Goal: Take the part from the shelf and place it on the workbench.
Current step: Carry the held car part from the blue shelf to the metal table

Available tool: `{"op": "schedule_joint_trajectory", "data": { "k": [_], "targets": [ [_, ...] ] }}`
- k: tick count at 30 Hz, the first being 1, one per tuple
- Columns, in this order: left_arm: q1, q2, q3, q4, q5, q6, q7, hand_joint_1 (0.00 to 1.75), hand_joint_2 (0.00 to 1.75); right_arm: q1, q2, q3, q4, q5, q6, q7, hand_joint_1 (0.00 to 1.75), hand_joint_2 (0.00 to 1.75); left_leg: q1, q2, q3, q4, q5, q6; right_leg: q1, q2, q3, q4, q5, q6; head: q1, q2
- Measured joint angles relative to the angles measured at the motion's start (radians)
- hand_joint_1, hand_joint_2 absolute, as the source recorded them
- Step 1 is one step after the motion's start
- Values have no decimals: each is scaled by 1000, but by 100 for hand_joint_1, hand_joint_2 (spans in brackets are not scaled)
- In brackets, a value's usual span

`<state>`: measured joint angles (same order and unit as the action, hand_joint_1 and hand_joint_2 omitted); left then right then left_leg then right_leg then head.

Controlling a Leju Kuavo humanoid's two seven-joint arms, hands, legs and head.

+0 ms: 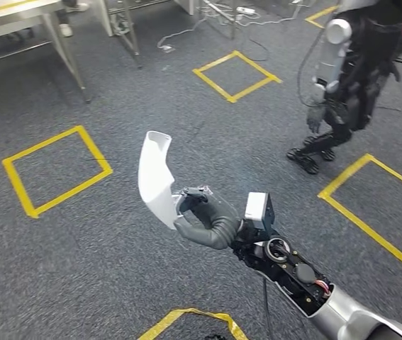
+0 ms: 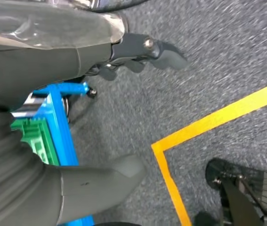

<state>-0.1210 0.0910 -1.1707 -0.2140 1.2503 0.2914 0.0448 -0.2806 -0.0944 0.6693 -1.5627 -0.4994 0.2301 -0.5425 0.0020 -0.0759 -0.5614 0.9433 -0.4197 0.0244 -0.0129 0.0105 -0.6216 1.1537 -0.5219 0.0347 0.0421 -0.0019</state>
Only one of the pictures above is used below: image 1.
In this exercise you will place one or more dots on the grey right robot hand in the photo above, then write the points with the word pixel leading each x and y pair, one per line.
pixel 218 206

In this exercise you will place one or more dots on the white curved plastic part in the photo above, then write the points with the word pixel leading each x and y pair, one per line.
pixel 154 180

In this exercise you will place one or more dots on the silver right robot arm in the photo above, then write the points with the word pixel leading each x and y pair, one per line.
pixel 346 319

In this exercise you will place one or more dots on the yellow floor tape square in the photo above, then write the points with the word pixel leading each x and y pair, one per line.
pixel 363 227
pixel 186 313
pixel 211 82
pixel 16 187

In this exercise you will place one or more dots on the black humanoid robot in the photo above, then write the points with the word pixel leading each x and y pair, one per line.
pixel 363 70

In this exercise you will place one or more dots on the person's foot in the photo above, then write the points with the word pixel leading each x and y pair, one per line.
pixel 66 30

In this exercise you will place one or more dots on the white metal table frame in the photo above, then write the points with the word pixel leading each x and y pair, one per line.
pixel 103 16

